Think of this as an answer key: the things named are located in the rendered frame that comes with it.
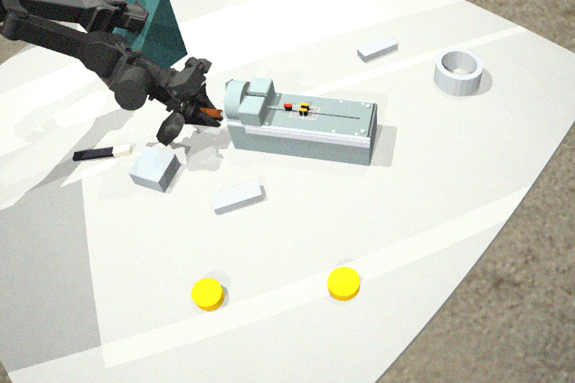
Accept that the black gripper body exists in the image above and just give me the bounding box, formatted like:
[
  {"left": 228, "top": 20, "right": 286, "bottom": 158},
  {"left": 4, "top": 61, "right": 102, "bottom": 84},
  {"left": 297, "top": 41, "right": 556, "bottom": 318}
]
[{"left": 148, "top": 58, "right": 213, "bottom": 147}]

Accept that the grey hollow cylinder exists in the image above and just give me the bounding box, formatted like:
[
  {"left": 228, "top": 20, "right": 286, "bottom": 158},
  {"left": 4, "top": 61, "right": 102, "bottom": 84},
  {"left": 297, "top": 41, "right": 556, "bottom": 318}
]
[{"left": 434, "top": 47, "right": 483, "bottom": 97}]

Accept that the yellow round disc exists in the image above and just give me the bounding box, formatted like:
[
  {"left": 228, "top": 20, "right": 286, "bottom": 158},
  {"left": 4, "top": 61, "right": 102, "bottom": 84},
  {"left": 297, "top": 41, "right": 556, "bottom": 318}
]
[
  {"left": 328, "top": 267, "right": 360, "bottom": 301},
  {"left": 191, "top": 278, "right": 225, "bottom": 311}
]

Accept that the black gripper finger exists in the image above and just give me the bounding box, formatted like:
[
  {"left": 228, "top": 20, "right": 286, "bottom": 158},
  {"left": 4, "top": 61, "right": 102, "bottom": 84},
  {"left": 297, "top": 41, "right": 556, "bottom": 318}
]
[
  {"left": 184, "top": 104, "right": 221, "bottom": 128},
  {"left": 188, "top": 83, "right": 223, "bottom": 122}
]

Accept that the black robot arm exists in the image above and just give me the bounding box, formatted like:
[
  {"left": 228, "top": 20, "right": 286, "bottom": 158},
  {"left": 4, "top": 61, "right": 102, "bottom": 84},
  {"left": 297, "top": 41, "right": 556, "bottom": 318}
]
[{"left": 0, "top": 0, "right": 206, "bottom": 111}]

